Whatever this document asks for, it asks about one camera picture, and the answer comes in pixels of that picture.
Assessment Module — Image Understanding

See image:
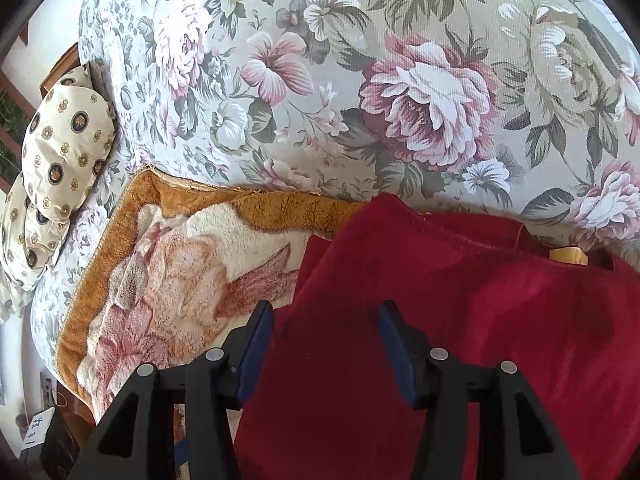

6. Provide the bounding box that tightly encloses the floral bed quilt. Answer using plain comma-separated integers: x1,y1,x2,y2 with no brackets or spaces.
30,0,639,367

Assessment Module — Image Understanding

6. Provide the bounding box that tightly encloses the dark red sweater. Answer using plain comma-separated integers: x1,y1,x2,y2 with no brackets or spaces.
235,195,639,479

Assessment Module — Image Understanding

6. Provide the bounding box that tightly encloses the cream medallion pillow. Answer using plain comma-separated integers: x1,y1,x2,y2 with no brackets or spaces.
22,64,116,222
1,174,70,292

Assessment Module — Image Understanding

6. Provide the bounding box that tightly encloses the fleece flower blanket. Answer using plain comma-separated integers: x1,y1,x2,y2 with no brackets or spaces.
55,167,591,480

